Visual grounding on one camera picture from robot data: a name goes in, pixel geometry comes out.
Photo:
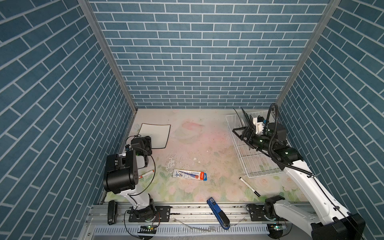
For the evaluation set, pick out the white square plate black rim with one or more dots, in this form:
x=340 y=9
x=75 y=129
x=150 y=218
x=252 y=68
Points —
x=159 y=134

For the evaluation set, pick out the red marker pen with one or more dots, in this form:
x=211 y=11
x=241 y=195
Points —
x=147 y=174

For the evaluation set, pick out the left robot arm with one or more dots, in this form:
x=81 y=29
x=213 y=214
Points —
x=121 y=177

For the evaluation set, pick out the black white marker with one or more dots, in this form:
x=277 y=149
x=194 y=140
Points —
x=250 y=187

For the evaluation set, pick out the blue white pen box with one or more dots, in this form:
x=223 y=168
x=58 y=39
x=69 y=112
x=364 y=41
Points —
x=189 y=175

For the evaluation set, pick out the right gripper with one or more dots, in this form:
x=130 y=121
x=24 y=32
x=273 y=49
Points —
x=249 y=140

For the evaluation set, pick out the blue black stapler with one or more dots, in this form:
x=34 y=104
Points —
x=219 y=214

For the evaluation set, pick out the white slotted cable duct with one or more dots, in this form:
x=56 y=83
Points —
x=182 y=230

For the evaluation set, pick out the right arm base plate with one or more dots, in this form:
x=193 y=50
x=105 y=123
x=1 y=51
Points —
x=257 y=214

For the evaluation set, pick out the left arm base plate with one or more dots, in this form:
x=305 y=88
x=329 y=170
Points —
x=150 y=214

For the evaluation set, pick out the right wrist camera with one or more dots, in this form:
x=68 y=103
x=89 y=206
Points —
x=259 y=123

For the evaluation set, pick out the white wire dish rack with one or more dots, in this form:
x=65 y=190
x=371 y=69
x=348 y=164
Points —
x=273 y=150

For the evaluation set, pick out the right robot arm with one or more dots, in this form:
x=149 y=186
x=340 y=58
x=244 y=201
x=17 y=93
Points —
x=332 y=220

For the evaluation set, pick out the aluminium mounting rail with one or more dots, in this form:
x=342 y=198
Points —
x=187 y=214

